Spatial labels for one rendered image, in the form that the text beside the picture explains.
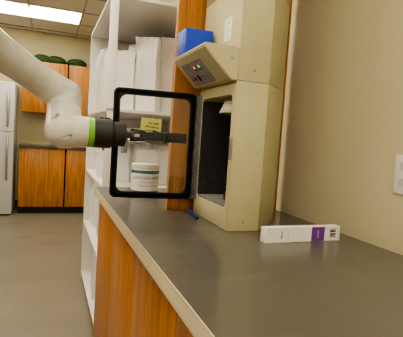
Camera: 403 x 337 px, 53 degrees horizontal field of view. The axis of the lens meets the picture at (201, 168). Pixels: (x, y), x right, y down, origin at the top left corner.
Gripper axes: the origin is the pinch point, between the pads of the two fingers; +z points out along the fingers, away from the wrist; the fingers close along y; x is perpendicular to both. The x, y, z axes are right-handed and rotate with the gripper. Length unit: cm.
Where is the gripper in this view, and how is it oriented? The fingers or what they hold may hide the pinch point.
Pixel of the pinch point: (174, 138)
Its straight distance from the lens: 134.4
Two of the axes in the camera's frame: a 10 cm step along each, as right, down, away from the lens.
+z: 9.3, 0.4, 3.7
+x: -0.7, 9.9, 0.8
